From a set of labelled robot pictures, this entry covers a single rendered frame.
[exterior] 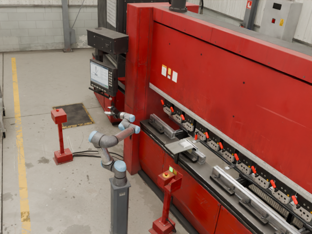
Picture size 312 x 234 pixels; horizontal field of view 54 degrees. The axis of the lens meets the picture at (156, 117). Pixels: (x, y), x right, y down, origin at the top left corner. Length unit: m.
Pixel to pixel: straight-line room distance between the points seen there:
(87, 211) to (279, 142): 2.46
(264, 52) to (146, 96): 1.88
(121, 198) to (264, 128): 1.56
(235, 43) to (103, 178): 2.69
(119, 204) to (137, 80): 1.46
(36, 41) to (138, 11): 6.50
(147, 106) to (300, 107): 2.15
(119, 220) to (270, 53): 2.22
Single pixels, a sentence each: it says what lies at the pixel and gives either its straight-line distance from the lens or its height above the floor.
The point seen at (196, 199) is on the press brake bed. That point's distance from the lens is 3.41.
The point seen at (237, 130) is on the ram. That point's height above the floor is 1.52.
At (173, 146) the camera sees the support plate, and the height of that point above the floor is 1.00.
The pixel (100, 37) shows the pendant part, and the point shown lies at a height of 1.90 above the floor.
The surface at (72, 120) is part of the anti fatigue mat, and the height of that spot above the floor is 0.01.
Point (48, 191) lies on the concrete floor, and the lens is 4.34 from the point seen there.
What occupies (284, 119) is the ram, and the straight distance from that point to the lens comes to 2.44.
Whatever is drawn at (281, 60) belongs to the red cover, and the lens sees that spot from 2.36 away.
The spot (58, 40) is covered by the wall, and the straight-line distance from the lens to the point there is 9.77.
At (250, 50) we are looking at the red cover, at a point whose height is 2.22.
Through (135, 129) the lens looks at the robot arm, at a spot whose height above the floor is 1.32.
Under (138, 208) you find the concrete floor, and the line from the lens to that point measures 4.01.
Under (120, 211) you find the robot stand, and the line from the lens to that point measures 3.35.
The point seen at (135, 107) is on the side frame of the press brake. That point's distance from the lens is 3.88.
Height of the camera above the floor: 2.86
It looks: 29 degrees down
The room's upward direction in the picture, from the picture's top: 5 degrees clockwise
